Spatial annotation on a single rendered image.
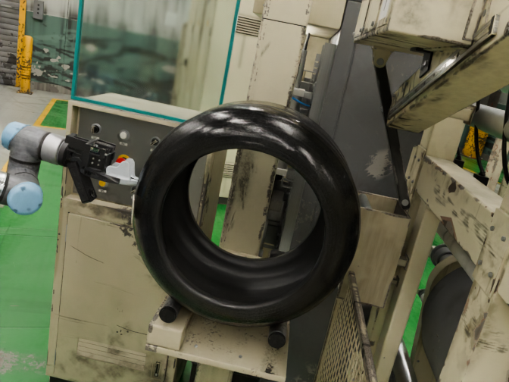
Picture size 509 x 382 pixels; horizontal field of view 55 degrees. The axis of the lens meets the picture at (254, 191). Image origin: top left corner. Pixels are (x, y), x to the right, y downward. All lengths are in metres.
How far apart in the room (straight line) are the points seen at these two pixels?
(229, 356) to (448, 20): 0.94
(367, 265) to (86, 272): 1.11
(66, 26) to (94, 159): 9.04
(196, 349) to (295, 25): 0.92
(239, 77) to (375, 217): 3.40
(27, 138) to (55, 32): 8.97
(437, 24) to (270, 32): 0.69
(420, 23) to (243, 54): 3.90
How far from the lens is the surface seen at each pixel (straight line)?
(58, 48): 10.28
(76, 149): 1.30
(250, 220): 1.52
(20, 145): 1.34
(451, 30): 0.84
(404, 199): 1.45
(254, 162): 1.47
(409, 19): 0.83
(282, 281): 1.43
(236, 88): 4.69
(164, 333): 1.30
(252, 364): 1.33
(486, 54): 0.81
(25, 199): 1.23
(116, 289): 2.03
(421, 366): 2.00
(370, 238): 1.46
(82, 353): 2.25
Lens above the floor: 1.58
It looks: 16 degrees down
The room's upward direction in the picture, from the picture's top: 11 degrees clockwise
